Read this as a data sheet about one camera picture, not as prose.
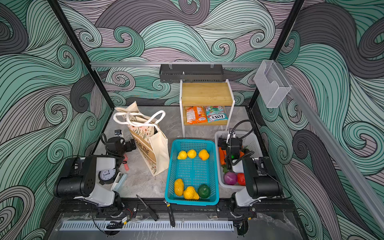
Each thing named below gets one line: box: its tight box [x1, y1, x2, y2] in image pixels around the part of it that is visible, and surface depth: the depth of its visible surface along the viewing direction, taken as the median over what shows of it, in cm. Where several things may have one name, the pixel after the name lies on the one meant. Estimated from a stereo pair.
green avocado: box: [197, 184, 211, 199], surface depth 76 cm
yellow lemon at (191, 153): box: [187, 149, 197, 159], surface depth 92 cm
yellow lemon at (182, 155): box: [177, 150, 188, 160], surface depth 91 cm
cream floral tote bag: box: [113, 101, 170, 177], surface depth 81 cm
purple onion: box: [223, 172, 237, 186], surface depth 79 cm
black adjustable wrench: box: [163, 199, 176, 228], surface depth 73 cm
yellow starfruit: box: [174, 178, 185, 197], surface depth 78 cm
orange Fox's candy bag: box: [185, 106, 208, 125], surface depth 93 cm
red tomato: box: [237, 172, 246, 186], surface depth 78 cm
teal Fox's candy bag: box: [205, 105, 229, 123], surface depth 93 cm
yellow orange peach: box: [198, 149, 210, 161], surface depth 90 cm
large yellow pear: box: [183, 186, 199, 200], surface depth 76 cm
